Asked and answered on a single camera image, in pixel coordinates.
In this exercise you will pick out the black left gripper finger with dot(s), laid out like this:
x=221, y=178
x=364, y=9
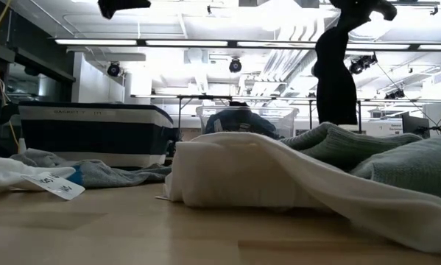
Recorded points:
x=120, y=5

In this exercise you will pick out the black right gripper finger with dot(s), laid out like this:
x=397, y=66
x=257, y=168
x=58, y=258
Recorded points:
x=384, y=9

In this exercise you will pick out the long black sock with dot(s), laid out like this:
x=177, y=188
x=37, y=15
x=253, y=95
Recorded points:
x=336, y=84

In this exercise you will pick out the sage green sock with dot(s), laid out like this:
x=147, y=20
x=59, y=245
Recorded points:
x=408, y=165

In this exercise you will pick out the grey sock with blue toe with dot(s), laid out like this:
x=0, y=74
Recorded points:
x=124, y=174

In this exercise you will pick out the light grey sock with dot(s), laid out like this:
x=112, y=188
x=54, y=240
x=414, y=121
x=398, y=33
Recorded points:
x=39, y=158

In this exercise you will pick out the white sock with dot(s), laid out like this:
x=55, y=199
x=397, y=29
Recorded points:
x=14, y=173

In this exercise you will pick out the white cotton garment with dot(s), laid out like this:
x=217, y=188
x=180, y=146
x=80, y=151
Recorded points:
x=260, y=173

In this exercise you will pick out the black round ceiling fixture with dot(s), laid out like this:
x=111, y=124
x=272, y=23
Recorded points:
x=113, y=69
x=235, y=66

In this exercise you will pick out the long ceiling light strip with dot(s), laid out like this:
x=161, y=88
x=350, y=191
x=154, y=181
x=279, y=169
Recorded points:
x=187, y=43

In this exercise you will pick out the black background monitor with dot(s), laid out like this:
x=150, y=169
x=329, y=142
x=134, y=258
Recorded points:
x=415, y=125

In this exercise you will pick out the navy white-striped fabric basket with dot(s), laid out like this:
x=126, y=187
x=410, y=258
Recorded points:
x=95, y=136

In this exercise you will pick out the clear plastic bin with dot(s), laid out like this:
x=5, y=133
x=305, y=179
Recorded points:
x=288, y=121

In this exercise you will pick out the white paper tag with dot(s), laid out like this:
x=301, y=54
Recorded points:
x=54, y=184

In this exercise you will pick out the black ceiling camera cluster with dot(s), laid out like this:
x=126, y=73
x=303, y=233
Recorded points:
x=362, y=63

